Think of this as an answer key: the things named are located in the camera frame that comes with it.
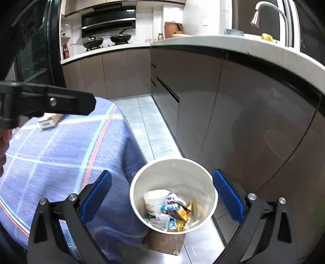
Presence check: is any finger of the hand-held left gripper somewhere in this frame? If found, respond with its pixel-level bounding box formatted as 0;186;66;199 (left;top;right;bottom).
0;81;96;118

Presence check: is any white paper cup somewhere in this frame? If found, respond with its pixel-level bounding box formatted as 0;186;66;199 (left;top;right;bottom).
143;189;170;215

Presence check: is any white round trash bin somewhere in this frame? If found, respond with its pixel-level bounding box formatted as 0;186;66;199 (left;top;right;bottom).
129;157;219;233

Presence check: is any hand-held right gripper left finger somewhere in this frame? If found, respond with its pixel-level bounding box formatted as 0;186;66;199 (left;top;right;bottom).
27;170;113;264

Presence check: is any yellow snack packet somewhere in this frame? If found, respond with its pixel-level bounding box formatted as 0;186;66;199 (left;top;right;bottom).
175;202;205;232

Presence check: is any chrome kitchen faucet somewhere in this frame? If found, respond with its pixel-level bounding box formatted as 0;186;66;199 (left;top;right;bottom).
250;1;290;48

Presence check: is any blue white snack wrapper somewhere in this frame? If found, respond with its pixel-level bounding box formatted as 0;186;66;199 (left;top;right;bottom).
162;194;184;212

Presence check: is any black built-in oven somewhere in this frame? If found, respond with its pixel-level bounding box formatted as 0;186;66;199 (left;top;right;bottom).
11;0;67;88

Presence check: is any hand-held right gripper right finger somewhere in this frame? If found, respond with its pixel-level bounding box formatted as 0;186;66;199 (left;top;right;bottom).
213;170;299;264

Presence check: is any gas stove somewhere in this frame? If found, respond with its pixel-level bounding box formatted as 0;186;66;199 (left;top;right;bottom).
85;41;134;51

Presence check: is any kitchen counter with grey cabinets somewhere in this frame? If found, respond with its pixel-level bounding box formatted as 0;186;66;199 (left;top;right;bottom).
60;34;325;264

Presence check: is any silver foil packet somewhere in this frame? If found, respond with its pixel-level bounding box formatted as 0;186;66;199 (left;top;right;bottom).
148;213;169;230

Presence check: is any black range hood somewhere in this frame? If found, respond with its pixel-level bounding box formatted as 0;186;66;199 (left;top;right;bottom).
81;9;137;31

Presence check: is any brown wooden board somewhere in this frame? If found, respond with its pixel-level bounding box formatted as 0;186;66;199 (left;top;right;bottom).
142;228;185;256

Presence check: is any person's left hand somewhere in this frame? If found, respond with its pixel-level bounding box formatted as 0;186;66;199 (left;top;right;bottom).
0;128;12;176

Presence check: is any blue plaid tablecloth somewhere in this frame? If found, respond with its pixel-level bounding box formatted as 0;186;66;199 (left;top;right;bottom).
0;96;149;264

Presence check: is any wooden cutting board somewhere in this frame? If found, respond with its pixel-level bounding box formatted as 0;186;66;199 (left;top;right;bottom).
165;22;183;38

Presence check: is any black frying pan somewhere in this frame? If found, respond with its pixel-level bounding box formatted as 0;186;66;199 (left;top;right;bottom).
107;30;132;43
70;36;104;49

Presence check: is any small tan white box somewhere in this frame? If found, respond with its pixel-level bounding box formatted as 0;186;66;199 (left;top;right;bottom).
39;113;64;130

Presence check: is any dark snack packet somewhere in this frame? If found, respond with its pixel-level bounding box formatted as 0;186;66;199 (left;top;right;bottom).
169;203;191;222

